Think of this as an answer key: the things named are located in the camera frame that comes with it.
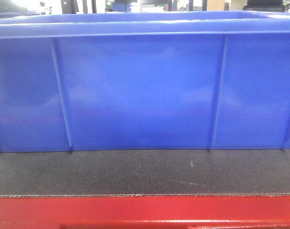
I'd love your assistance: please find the blue plastic bin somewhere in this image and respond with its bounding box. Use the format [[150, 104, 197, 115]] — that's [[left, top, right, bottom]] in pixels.
[[0, 11, 290, 153]]

